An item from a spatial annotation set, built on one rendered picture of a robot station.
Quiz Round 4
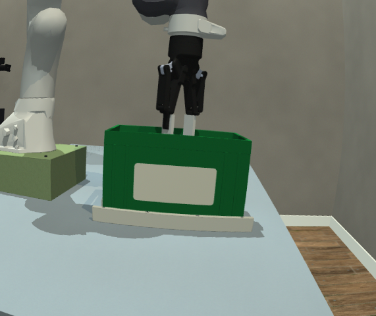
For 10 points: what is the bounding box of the green crate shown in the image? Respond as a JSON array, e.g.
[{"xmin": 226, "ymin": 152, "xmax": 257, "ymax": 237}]
[{"xmin": 103, "ymin": 125, "xmax": 252, "ymax": 217}]

